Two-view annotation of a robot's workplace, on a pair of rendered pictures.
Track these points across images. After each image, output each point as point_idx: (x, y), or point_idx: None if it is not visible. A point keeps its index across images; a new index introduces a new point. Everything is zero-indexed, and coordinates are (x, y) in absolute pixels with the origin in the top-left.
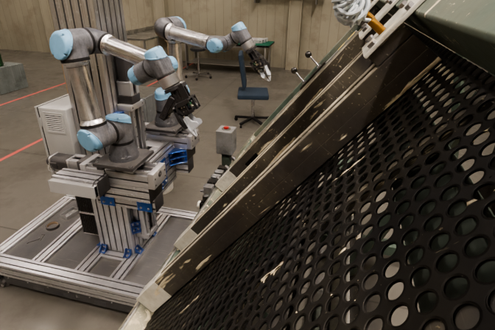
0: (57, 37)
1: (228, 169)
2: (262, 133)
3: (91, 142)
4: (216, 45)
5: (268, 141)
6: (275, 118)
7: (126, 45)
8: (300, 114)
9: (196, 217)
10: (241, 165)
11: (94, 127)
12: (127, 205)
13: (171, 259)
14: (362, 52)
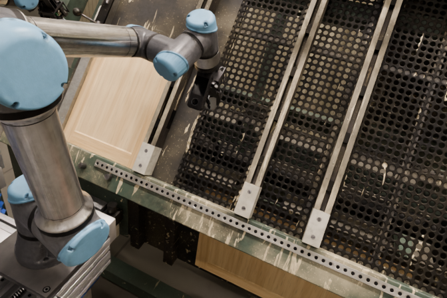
0: (31, 46)
1: (150, 146)
2: (169, 86)
3: (106, 233)
4: None
5: (181, 90)
6: (82, 79)
7: (80, 24)
8: (302, 37)
9: (195, 201)
10: (163, 131)
11: (94, 207)
12: None
13: (262, 225)
14: None
